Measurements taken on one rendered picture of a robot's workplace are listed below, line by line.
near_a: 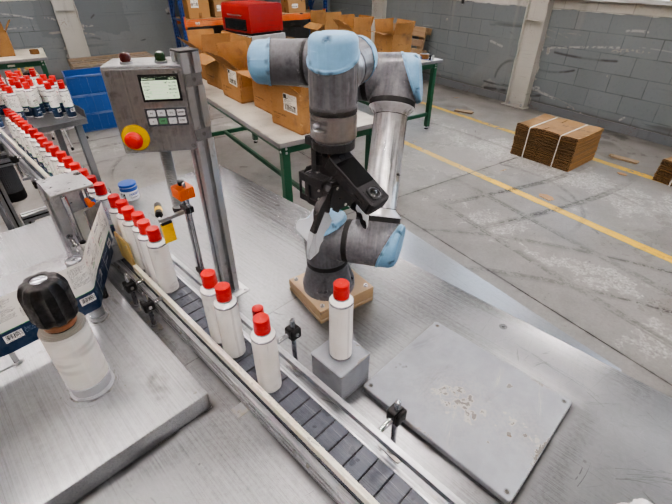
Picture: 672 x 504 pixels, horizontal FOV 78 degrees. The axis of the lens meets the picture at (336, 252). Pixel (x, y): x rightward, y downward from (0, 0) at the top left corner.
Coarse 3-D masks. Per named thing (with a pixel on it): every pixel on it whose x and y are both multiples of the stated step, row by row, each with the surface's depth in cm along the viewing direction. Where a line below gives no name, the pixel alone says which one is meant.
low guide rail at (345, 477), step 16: (144, 272) 120; (160, 288) 114; (176, 304) 109; (192, 320) 104; (208, 336) 99; (224, 352) 95; (240, 368) 92; (256, 384) 88; (272, 400) 85; (288, 416) 82; (304, 432) 79; (320, 448) 76; (336, 464) 74; (352, 480) 72; (368, 496) 70
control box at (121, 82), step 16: (112, 64) 87; (144, 64) 87; (160, 64) 87; (176, 64) 88; (112, 80) 87; (128, 80) 87; (112, 96) 88; (128, 96) 89; (128, 112) 91; (144, 112) 91; (128, 128) 92; (144, 128) 93; (160, 128) 94; (176, 128) 94; (192, 128) 95; (144, 144) 95; (160, 144) 96; (176, 144) 96; (192, 144) 97
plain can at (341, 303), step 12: (336, 288) 82; (348, 288) 83; (336, 300) 84; (348, 300) 84; (336, 312) 84; (348, 312) 85; (336, 324) 86; (348, 324) 87; (336, 336) 88; (348, 336) 89; (336, 348) 90; (348, 348) 91; (336, 360) 92
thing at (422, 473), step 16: (192, 272) 112; (304, 368) 86; (320, 384) 82; (336, 400) 79; (352, 416) 77; (368, 432) 75; (400, 448) 72; (416, 464) 69; (432, 480) 67; (448, 496) 65
